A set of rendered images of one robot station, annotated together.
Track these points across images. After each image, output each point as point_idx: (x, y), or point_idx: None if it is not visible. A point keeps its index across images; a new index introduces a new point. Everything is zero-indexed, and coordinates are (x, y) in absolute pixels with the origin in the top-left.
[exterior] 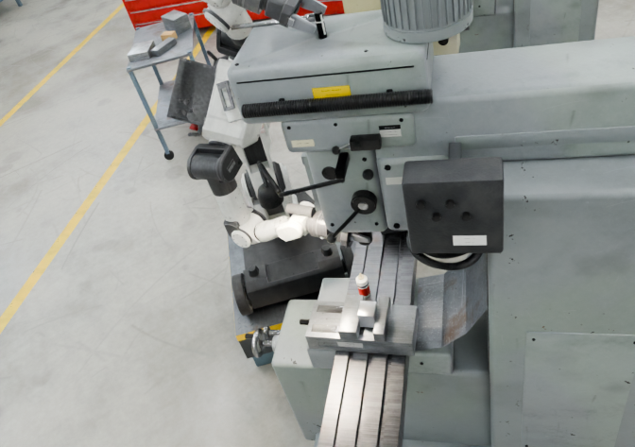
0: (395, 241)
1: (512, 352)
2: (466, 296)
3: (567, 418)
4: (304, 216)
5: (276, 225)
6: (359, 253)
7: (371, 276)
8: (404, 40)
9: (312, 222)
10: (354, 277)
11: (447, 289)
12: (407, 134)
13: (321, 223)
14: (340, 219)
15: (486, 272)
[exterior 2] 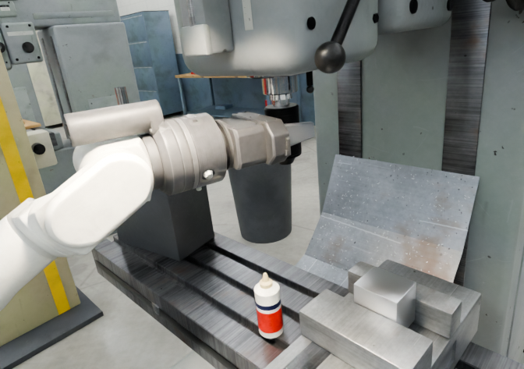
0: (210, 255)
1: (523, 227)
2: (391, 228)
3: (522, 321)
4: (134, 139)
5: (37, 204)
6: (178, 297)
7: (242, 304)
8: None
9: (173, 134)
10: (217, 325)
11: (339, 257)
12: None
13: (200, 126)
14: (325, 3)
15: (408, 165)
